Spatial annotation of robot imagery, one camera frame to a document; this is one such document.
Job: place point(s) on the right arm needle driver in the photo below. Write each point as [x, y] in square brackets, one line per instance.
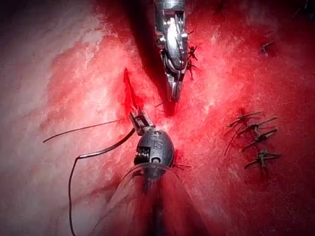
[172, 44]

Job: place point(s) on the dark left arm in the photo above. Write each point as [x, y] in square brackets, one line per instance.
[157, 214]

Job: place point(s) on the black thread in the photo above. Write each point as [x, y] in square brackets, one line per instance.
[69, 196]

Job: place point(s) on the left arm needle driver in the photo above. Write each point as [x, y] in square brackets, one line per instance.
[157, 147]

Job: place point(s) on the curved needle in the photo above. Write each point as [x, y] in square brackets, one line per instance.
[108, 148]

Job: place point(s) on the left arm needle driver jaw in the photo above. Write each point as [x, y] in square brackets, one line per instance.
[137, 123]
[146, 121]

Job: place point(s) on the blue stitching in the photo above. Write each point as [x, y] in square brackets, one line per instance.
[265, 46]
[256, 130]

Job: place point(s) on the black stitching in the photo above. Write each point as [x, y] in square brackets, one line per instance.
[192, 52]

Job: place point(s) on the right arm needle driver jaw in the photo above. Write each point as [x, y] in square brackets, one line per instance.
[179, 84]
[171, 88]

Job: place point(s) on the tissue pad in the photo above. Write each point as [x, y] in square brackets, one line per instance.
[73, 73]

